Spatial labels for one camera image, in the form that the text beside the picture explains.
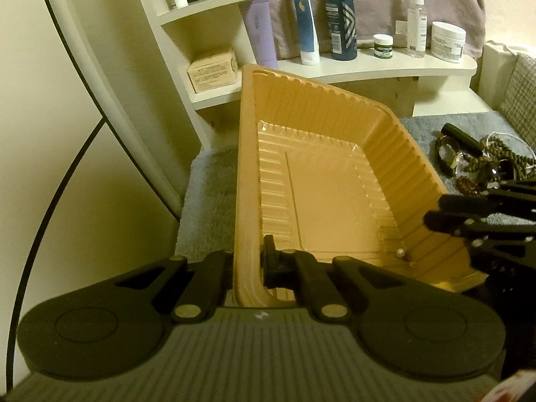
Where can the white curved frame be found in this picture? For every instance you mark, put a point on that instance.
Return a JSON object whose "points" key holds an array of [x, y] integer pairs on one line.
{"points": [[104, 71]]}

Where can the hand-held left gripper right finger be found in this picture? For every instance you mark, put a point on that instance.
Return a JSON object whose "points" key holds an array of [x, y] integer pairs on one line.
{"points": [[270, 261]]}

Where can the clear spray bottle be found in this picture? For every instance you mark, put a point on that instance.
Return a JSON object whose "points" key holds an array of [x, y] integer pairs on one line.
{"points": [[416, 25]]}

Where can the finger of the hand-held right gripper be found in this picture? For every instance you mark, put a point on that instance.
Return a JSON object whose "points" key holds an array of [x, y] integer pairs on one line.
{"points": [[465, 204], [444, 222]]}

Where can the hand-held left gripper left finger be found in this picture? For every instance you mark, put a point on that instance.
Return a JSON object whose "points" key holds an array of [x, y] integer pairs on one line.
{"points": [[209, 276]]}

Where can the small green jar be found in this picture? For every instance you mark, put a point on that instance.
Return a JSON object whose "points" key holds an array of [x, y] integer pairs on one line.
{"points": [[383, 46]]}

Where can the purple tube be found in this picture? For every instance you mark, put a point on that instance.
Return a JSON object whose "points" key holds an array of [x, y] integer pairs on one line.
{"points": [[261, 33]]}

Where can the pearl earring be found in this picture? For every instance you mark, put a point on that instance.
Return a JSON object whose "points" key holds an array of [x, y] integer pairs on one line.
{"points": [[401, 253]]}

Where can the dark blue bottle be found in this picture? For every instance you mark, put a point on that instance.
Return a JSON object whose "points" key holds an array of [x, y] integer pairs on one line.
{"points": [[341, 16]]}

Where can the white wooden shelf unit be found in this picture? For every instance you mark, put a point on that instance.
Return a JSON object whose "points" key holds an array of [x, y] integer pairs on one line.
{"points": [[377, 71]]}

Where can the orange plastic tray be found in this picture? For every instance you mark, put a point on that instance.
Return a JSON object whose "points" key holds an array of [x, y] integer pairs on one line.
{"points": [[326, 184]]}

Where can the small cardboard box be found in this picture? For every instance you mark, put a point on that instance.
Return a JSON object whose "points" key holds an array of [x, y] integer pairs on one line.
{"points": [[211, 69]]}

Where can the checkered woven cushion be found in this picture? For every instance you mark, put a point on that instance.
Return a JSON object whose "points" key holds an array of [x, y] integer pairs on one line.
{"points": [[521, 100]]}

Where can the white cream jar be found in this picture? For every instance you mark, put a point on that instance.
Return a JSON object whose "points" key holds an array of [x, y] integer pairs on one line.
{"points": [[448, 42]]}

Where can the white pillow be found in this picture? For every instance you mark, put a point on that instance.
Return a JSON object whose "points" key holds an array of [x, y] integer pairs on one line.
{"points": [[492, 71]]}

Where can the blue and white tube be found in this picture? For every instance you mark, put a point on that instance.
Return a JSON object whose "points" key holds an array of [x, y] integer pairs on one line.
{"points": [[305, 21]]}

